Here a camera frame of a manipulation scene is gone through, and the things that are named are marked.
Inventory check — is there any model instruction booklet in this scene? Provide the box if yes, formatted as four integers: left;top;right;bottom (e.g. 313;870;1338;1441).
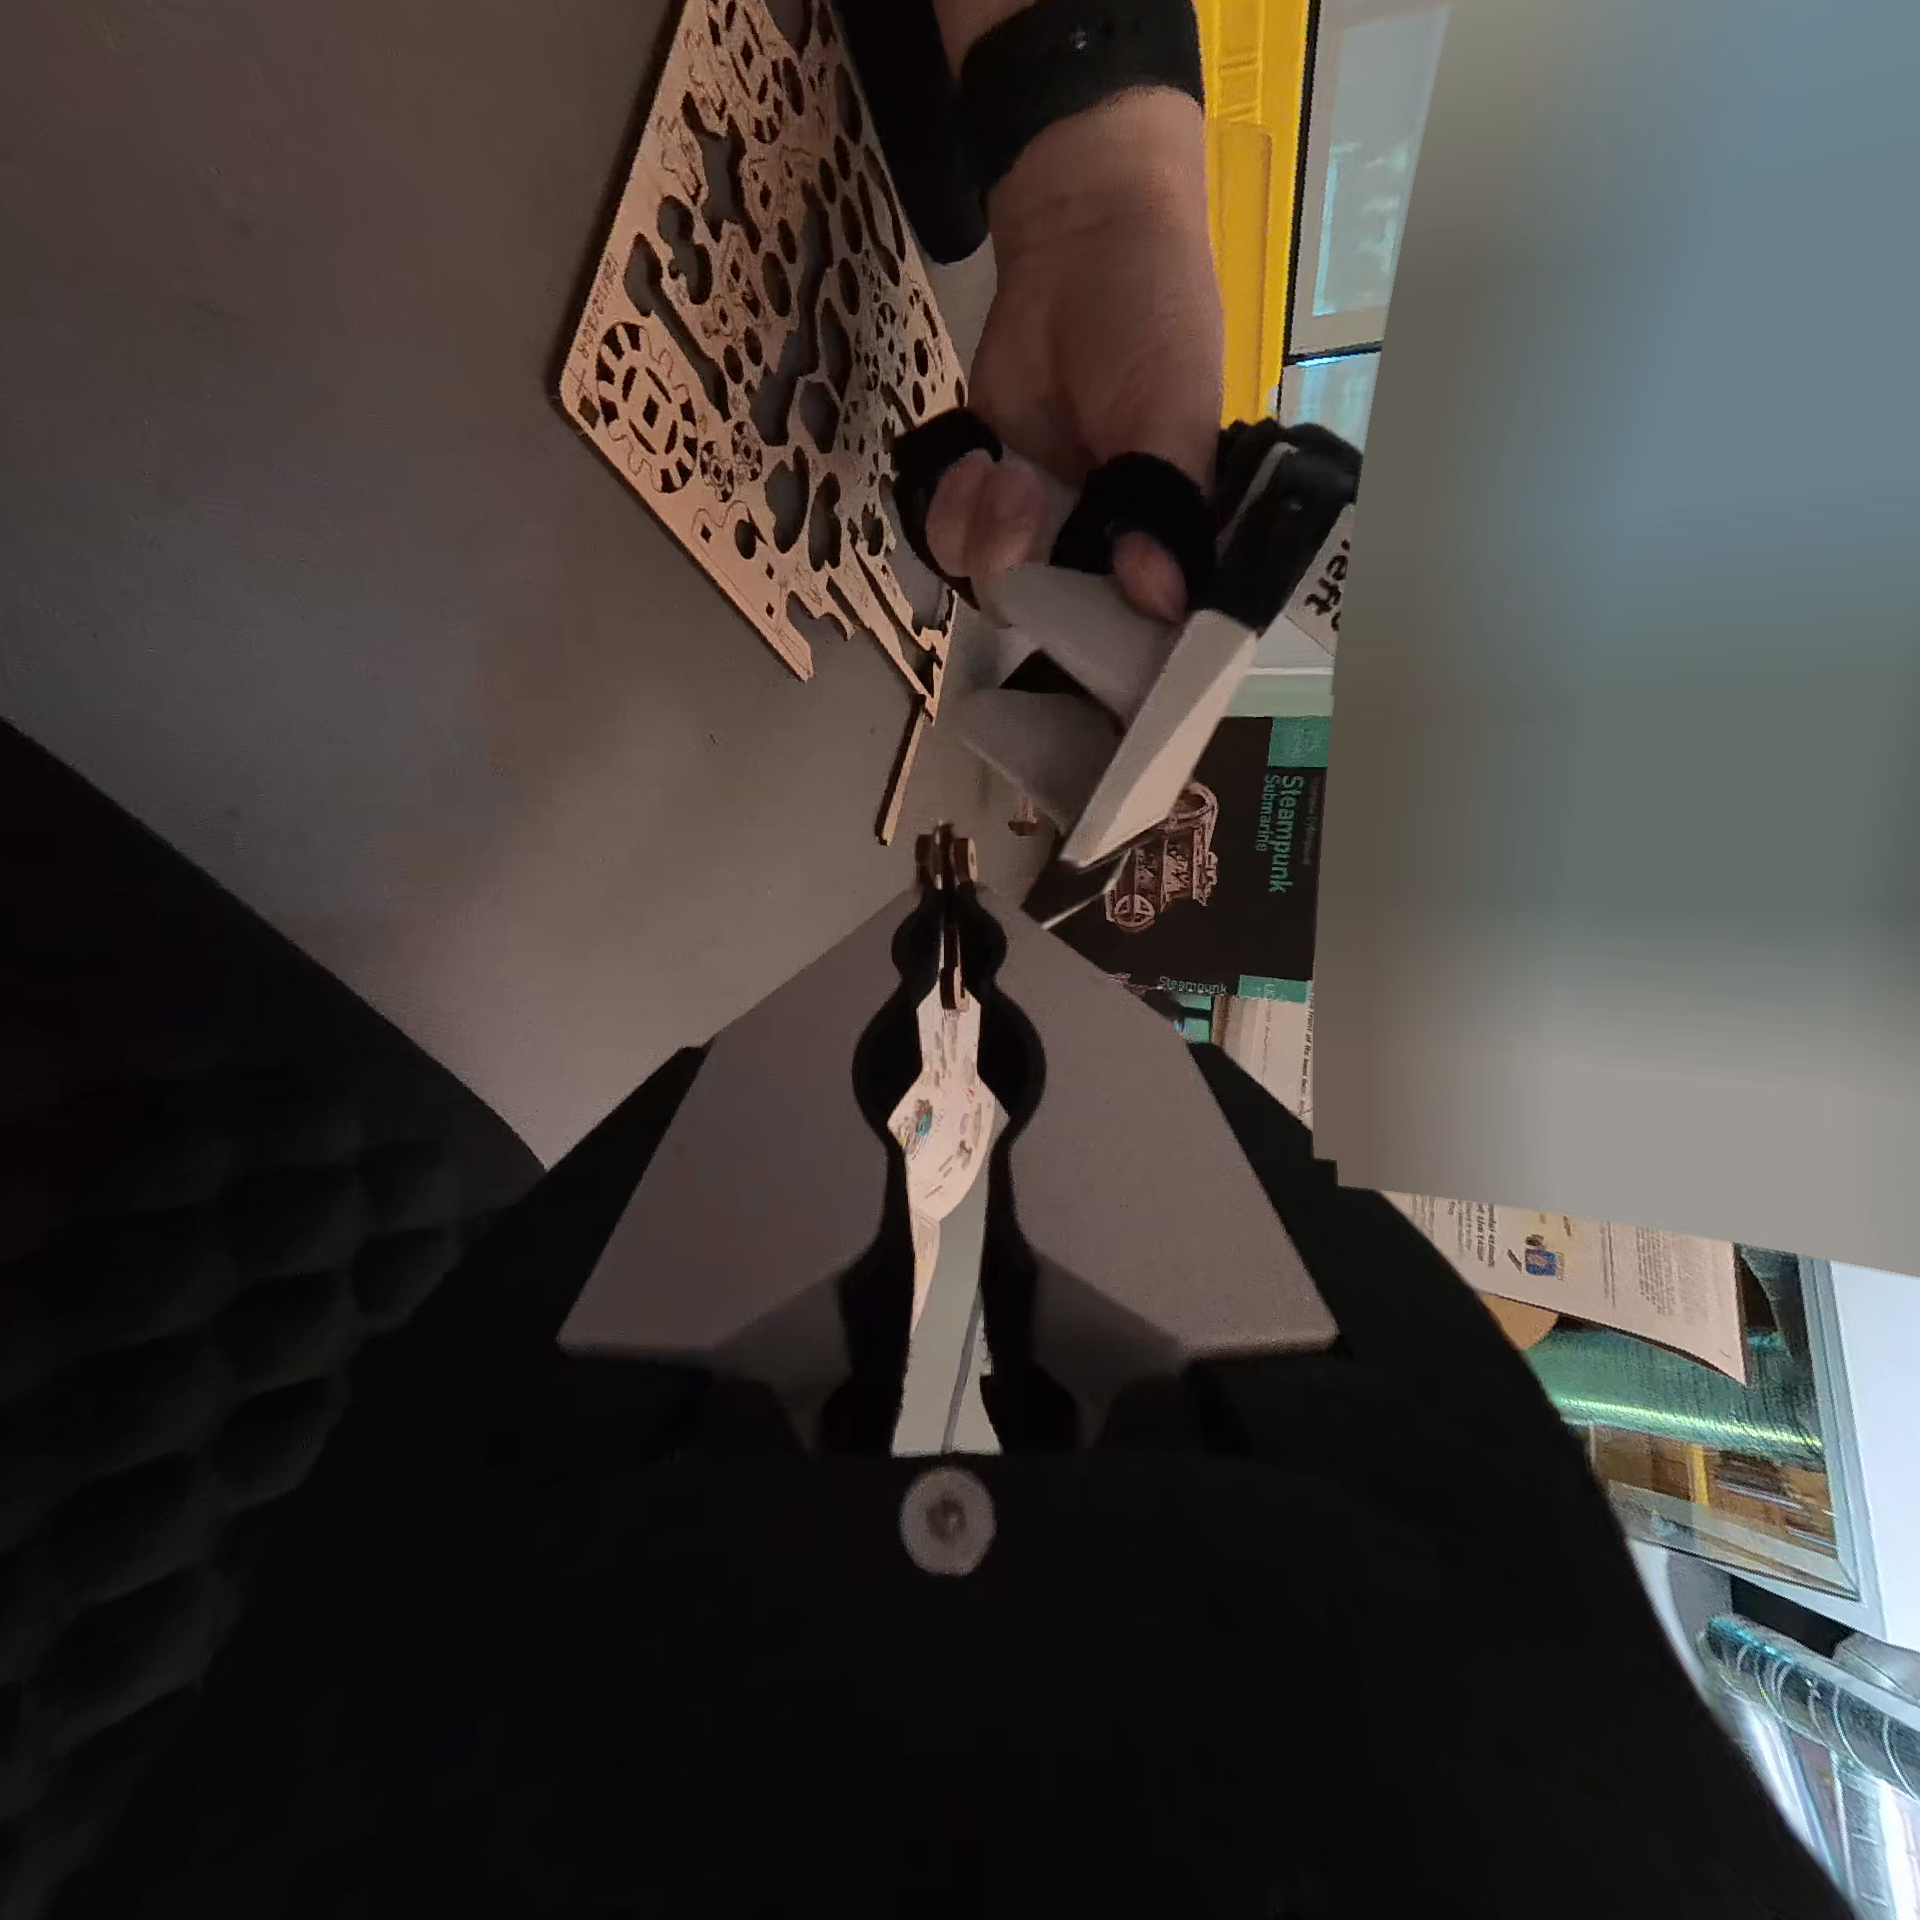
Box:
886;997;1004;1457

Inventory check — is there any yellow plastic bin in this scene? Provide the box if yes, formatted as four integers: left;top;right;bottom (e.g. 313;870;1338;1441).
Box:
1201;0;1326;437

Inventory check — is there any printed instruction poster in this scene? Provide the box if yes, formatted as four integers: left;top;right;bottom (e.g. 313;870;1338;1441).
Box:
1213;982;1754;1384

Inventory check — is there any black model kit box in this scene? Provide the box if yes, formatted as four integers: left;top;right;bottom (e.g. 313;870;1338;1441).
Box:
1051;716;1335;1002

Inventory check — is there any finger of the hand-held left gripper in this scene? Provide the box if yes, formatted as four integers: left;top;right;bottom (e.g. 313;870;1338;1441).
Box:
1024;604;1267;923
945;682;1127;848

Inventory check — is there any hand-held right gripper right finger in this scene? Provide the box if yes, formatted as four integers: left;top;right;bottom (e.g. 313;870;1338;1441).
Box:
959;886;1340;1457

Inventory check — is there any laser-cut wooden parts sheet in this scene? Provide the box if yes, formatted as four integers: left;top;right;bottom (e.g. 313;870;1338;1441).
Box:
558;0;972;707

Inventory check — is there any person's left hand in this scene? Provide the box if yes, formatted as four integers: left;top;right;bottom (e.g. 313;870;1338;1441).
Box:
918;102;1229;623

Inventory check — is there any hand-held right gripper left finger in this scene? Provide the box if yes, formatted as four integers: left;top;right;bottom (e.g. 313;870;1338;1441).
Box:
556;888;956;1457

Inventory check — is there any black wrist band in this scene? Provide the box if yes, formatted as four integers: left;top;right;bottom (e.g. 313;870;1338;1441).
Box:
958;0;1206;200

